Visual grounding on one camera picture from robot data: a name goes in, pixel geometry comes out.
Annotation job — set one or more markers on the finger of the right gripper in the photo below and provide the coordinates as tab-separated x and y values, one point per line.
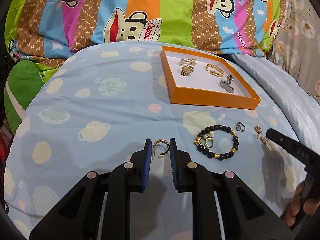
296	149

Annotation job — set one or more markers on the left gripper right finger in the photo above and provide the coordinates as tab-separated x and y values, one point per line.
224	207

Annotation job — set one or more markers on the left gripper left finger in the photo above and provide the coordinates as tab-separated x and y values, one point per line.
98	205

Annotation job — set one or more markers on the gold pearl earring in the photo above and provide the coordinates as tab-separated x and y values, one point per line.
260	137

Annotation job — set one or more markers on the gold hoop earring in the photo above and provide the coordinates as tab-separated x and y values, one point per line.
161	146

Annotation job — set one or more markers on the silver blue-dial wristwatch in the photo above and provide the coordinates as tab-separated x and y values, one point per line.
226	84

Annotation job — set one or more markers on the gold chain bangle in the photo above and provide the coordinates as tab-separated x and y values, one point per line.
214	70

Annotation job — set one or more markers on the gold wristwatch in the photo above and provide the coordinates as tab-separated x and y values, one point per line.
187	70

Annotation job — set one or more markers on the orange jewelry box tray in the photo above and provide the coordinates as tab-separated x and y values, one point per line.
200	87

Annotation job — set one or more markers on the person's right hand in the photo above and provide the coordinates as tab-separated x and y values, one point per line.
310	206

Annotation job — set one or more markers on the pale blue duvet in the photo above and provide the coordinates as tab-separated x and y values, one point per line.
300	109

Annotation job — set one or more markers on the light blue planet bedsheet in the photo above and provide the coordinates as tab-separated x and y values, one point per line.
103	104

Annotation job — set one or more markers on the grey floral pillow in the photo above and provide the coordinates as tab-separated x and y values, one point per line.
296	48

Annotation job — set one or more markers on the green plush cushion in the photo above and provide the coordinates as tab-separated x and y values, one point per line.
22	85

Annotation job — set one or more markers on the colourful monkey cartoon quilt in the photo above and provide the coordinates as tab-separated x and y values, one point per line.
48	32

